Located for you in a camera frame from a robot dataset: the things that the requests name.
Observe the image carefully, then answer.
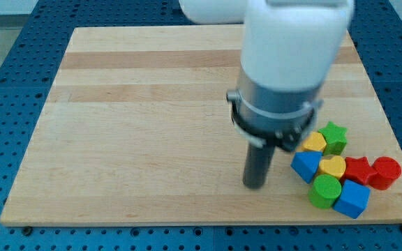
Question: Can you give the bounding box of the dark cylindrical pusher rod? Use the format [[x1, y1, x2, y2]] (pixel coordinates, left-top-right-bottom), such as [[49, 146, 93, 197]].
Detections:
[[242, 144, 275, 190]]

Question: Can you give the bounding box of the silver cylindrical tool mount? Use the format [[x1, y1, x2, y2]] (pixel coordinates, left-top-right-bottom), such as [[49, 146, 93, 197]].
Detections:
[[226, 69, 323, 152]]

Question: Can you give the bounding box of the red circle block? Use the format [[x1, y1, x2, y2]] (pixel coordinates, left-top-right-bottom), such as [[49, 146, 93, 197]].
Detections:
[[368, 156, 402, 190]]

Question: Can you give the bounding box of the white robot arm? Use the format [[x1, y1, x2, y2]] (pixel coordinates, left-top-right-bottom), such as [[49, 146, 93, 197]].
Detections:
[[179, 0, 355, 189]]

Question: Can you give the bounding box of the green star block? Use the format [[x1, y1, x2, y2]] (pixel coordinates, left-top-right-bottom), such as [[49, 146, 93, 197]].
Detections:
[[318, 121, 348, 155]]

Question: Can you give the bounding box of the red star block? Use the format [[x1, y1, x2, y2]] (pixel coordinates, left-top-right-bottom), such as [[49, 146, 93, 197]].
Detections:
[[340, 157, 378, 185]]

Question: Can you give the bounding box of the blue triangle block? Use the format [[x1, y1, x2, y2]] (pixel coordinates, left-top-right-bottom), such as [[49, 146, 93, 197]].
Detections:
[[290, 151, 322, 183]]

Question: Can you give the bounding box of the yellow hexagon block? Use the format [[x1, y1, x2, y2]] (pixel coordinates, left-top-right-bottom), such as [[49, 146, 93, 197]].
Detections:
[[297, 132, 327, 153]]

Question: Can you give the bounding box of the green cylinder block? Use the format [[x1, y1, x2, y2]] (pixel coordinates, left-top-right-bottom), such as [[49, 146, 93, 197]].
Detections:
[[308, 174, 342, 209]]

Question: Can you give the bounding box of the yellow heart block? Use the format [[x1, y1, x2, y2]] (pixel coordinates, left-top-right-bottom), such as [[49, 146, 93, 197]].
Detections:
[[318, 155, 346, 180]]

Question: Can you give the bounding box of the blue cube block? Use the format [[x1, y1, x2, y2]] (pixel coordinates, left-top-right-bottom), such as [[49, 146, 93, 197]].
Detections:
[[333, 180, 371, 219]]

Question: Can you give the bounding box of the wooden board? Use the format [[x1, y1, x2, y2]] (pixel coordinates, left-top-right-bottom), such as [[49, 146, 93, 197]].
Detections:
[[0, 24, 402, 227]]

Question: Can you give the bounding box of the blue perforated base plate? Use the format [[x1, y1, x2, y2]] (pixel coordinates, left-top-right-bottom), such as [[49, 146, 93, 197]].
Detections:
[[0, 0, 402, 250]]

